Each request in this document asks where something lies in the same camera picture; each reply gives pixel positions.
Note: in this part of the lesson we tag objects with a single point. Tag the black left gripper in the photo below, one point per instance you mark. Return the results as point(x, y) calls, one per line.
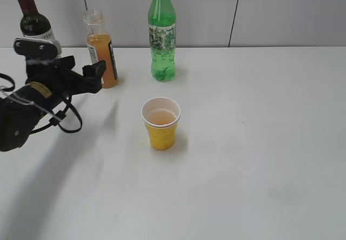
point(58, 81)

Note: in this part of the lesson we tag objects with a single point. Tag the orange juice bottle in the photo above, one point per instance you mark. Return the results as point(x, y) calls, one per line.
point(99, 44)

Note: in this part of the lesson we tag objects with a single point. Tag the yellow paper cup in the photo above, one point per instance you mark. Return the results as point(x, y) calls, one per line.
point(161, 116)

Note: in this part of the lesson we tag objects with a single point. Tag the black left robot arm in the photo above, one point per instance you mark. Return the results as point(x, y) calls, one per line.
point(21, 117)

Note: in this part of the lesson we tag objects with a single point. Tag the dark red wine bottle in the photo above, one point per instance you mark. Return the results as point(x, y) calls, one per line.
point(33, 24)

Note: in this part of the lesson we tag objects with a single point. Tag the green plastic soda bottle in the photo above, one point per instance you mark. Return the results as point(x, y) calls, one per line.
point(162, 39)

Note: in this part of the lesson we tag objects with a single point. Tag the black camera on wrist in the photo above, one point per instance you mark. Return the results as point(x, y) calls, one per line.
point(36, 50)

